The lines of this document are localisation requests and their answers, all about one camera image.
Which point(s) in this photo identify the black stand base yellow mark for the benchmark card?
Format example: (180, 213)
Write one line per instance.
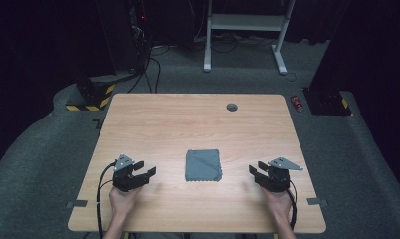
(327, 103)

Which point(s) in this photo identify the grey tape strip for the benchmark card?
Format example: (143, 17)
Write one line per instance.
(77, 203)
(316, 201)

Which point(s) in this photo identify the grey cloth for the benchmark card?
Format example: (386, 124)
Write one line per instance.
(203, 165)

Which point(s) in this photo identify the person's left hand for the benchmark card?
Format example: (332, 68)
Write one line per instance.
(121, 202)

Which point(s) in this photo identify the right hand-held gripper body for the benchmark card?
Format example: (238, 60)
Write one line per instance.
(278, 179)

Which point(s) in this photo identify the grey table grommet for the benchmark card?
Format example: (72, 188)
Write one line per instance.
(232, 107)

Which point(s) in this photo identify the red can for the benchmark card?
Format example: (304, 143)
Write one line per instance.
(296, 103)

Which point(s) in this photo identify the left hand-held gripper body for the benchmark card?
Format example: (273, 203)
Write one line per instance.
(125, 181)

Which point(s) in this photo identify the white metal stand frame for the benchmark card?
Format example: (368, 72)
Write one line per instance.
(244, 22)

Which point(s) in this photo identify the black yellow striped stand base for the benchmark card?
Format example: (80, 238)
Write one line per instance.
(95, 96)

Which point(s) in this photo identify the person's right hand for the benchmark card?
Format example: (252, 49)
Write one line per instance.
(279, 204)

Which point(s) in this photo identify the dark equipment rack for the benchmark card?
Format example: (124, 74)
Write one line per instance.
(140, 33)

